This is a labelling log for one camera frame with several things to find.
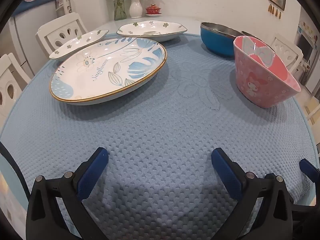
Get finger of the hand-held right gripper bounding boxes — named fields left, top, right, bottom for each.
left=291, top=197, right=320, bottom=232
left=299, top=158, right=320, bottom=183

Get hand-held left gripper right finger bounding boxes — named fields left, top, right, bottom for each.
left=211, top=147, right=295, bottom=240

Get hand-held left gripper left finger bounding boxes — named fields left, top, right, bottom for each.
left=26, top=147, right=109, bottom=240

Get pink cartoon bowl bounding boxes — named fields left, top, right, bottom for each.
left=233, top=36, right=302, bottom=109

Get large blue floral plate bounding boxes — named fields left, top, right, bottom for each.
left=49, top=37, right=167, bottom=105

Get blue steel bowl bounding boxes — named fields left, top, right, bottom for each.
left=200, top=22, right=247, bottom=58

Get white green-flower plate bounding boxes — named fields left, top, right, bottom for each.
left=116, top=20, right=188, bottom=42
left=49, top=29, right=109, bottom=60

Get pink steel bowl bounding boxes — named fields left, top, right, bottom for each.
left=241, top=31, right=263, bottom=39

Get light blue textured table mat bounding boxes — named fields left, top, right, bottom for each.
left=0, top=31, right=317, bottom=240

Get white refrigerator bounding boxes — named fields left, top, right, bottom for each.
left=7, top=0, right=61, bottom=77

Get hanging yellow tassels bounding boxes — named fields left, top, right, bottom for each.
left=269, top=4, right=283, bottom=18

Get clear glass vase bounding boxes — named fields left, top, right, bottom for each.
left=114, top=0, right=129, bottom=21

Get white ceramic vase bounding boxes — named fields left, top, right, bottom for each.
left=129, top=0, right=143, bottom=19

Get red lidded tea cup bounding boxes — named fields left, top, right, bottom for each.
left=145, top=4, right=162, bottom=15

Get black cable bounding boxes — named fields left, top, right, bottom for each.
left=0, top=141, right=32, bottom=207

